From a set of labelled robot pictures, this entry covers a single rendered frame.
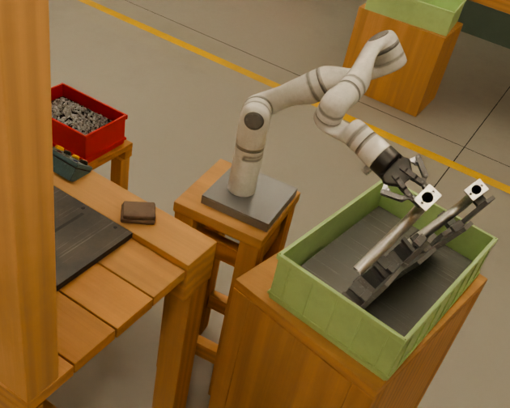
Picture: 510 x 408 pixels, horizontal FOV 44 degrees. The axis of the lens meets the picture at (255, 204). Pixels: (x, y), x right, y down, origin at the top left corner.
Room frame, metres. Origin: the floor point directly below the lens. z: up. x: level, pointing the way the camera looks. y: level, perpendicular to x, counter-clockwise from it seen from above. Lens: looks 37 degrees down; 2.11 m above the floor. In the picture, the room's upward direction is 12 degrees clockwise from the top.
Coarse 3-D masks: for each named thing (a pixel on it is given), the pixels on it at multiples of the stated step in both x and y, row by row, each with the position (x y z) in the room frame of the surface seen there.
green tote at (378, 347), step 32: (320, 224) 1.50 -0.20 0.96; (352, 224) 1.69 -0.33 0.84; (416, 224) 1.75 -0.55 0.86; (288, 256) 1.36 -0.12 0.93; (480, 256) 1.51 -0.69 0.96; (288, 288) 1.30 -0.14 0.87; (320, 288) 1.24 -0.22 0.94; (448, 288) 1.34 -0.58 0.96; (320, 320) 1.23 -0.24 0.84; (352, 320) 1.19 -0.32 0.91; (352, 352) 1.16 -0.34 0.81; (384, 352) 1.13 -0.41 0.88
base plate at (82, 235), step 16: (64, 192) 1.46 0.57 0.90; (64, 208) 1.39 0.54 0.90; (80, 208) 1.41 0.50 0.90; (64, 224) 1.32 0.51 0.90; (80, 224) 1.34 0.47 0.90; (96, 224) 1.35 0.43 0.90; (112, 224) 1.37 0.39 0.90; (64, 240) 1.26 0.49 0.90; (80, 240) 1.27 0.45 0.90; (96, 240) 1.29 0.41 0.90; (112, 240) 1.30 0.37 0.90; (64, 256) 1.20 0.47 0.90; (80, 256) 1.21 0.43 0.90; (96, 256) 1.23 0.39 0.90; (64, 272) 1.14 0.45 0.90; (80, 272) 1.17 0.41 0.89
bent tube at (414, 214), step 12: (432, 204) 1.24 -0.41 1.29; (408, 216) 1.31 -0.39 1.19; (420, 216) 1.31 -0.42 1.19; (396, 228) 1.30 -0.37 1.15; (408, 228) 1.30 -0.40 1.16; (384, 240) 1.27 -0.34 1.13; (396, 240) 1.28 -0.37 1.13; (372, 252) 1.25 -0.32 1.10; (384, 252) 1.25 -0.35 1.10; (360, 264) 1.22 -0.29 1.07; (372, 264) 1.23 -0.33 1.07
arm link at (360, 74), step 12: (372, 36) 1.72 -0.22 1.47; (384, 36) 1.68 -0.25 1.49; (396, 36) 1.70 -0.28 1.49; (372, 48) 1.64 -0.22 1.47; (384, 48) 1.66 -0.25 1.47; (360, 60) 1.59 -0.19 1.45; (372, 60) 1.59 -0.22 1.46; (348, 72) 1.55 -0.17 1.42; (360, 72) 1.54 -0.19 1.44; (360, 84) 1.51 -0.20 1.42; (360, 96) 1.50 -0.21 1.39
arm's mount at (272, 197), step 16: (224, 176) 1.74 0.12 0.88; (208, 192) 1.64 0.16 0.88; (224, 192) 1.66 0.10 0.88; (256, 192) 1.69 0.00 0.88; (272, 192) 1.71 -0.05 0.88; (288, 192) 1.73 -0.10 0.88; (224, 208) 1.59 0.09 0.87; (240, 208) 1.59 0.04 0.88; (256, 208) 1.61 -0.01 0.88; (272, 208) 1.63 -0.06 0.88; (256, 224) 1.55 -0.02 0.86; (272, 224) 1.58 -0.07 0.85
